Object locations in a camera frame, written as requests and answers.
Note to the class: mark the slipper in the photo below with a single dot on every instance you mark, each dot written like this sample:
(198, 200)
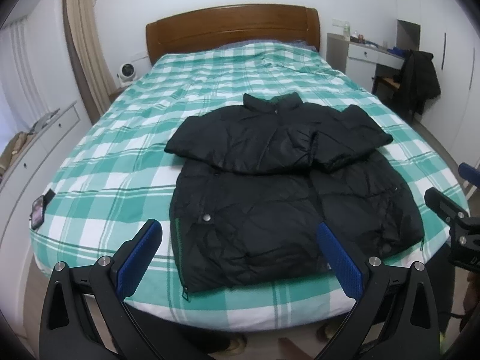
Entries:
(230, 345)
(327, 332)

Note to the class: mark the black puffer jacket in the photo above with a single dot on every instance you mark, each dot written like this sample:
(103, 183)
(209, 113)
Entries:
(270, 180)

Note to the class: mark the low white cabinet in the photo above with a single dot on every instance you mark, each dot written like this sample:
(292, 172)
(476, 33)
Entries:
(41, 146)

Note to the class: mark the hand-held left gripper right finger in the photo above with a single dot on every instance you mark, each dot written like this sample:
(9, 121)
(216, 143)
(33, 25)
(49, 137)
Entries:
(339, 262)

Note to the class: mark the bed with green checked sheet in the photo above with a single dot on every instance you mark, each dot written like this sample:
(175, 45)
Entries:
(123, 150)

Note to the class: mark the wooden headboard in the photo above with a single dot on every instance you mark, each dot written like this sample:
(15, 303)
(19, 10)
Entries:
(225, 26)

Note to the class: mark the beige curtain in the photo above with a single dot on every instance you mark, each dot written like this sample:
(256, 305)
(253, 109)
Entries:
(88, 41)

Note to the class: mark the white wardrobe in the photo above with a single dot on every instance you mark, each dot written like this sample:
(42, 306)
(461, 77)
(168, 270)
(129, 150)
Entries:
(457, 45)

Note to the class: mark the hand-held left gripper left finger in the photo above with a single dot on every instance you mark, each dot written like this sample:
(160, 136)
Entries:
(138, 257)

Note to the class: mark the small white fan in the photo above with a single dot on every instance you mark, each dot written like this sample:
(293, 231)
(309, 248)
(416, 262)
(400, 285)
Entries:
(123, 72)

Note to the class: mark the wooden chair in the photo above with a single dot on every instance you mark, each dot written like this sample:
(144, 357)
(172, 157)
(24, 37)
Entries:
(386, 82)

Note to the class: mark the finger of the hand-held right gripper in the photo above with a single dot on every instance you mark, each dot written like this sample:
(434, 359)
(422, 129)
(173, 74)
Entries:
(470, 176)
(442, 202)

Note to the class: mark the white desk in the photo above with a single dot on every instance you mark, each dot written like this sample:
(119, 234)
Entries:
(360, 52)

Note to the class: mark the smartphone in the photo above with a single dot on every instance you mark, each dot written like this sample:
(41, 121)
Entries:
(38, 210)

